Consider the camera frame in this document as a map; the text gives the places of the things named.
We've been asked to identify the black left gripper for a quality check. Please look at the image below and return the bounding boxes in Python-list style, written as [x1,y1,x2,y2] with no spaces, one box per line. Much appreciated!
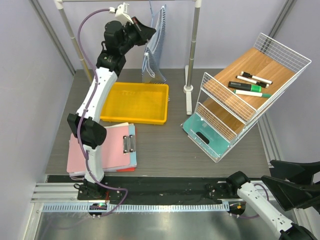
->
[119,17,156,55]

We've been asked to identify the blue white striped tank top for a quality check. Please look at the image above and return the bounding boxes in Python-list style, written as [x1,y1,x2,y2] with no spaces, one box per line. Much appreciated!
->
[141,5,167,84]

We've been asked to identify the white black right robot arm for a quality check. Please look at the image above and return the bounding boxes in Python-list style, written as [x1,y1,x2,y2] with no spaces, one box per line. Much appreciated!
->
[225,159,320,240]

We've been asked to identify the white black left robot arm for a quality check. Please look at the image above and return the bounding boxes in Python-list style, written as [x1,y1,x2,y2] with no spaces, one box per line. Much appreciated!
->
[67,17,157,200]

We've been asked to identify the yellow plastic tray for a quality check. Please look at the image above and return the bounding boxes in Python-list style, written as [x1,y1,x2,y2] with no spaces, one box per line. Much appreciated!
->
[100,82,169,125]

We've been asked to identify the metal clothes rack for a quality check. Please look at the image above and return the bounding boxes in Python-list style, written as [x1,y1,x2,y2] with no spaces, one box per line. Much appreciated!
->
[54,0,202,116]

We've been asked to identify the green black highlighter marker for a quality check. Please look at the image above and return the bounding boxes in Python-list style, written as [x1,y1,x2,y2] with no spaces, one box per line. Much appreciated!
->
[228,81,262,93]

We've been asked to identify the white marker black cap lower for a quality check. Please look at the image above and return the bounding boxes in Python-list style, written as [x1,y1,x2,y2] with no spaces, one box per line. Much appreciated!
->
[235,75,270,88]

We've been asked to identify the white marker black cap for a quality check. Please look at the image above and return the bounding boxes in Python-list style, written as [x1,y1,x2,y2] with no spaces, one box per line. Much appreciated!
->
[240,71,273,85]
[235,75,270,88]

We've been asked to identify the white marker green cap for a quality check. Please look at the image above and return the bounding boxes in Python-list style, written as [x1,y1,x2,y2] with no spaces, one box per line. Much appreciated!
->
[233,89,272,99]

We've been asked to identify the white marker black cap upper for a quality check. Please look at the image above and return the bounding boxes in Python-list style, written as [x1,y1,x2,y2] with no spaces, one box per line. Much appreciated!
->
[240,71,273,85]

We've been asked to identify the pink clipboard with papers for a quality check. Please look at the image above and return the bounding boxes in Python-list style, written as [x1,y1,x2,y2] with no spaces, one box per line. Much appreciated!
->
[66,123,137,177]

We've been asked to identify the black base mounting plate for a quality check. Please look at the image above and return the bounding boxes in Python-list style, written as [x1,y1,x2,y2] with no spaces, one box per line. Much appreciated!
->
[73,172,250,206]

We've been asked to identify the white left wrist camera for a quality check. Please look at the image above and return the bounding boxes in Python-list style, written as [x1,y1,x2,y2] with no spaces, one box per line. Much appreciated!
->
[108,2,134,26]

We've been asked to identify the white slotted cable duct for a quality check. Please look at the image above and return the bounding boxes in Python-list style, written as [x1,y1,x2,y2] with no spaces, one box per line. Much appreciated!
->
[42,201,230,214]

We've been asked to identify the teal box with handle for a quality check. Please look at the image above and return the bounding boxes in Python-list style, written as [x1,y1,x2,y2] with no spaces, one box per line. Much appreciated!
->
[181,113,230,163]

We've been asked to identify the white wire shelf rack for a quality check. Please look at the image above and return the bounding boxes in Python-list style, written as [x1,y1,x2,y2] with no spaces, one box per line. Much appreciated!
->
[193,33,312,159]

